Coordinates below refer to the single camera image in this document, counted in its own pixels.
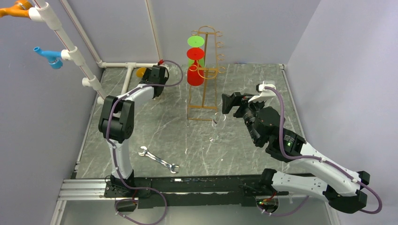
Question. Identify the blue pipe fitting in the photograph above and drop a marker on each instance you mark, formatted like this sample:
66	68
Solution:
53	57

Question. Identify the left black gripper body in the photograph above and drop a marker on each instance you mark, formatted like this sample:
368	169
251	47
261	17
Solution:
147	74

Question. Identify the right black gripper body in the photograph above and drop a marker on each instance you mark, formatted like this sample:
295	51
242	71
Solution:
248	110

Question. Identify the gold wire wine glass rack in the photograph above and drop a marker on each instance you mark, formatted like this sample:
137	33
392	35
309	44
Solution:
210	36

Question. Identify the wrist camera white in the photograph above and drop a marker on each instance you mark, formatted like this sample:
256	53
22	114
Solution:
264	93
163	64

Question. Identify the white PVC pipe frame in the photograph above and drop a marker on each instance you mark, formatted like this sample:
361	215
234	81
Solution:
42	12

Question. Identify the silver open-end wrench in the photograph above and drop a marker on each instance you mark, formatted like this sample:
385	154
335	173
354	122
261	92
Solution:
146	153

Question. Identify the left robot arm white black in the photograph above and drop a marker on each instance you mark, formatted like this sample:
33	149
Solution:
117	124

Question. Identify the orange pipe fitting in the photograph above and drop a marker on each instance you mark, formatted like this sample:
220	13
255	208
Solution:
19	9

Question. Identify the green plastic wine glass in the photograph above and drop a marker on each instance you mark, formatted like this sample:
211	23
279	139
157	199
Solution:
196	42

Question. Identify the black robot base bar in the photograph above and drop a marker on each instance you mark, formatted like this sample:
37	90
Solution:
193	190

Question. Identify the orange plastic wine glass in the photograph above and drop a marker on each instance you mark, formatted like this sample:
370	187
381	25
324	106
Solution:
140	72

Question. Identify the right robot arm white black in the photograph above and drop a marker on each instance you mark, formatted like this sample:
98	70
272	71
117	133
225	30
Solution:
339	187

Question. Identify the red plastic wine glass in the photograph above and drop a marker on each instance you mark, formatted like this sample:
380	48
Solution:
194	75

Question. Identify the clear wine glass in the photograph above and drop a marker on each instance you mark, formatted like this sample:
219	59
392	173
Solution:
218	123

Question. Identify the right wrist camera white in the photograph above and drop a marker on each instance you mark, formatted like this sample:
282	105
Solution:
264	93

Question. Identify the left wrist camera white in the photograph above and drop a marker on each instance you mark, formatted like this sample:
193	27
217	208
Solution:
163	64

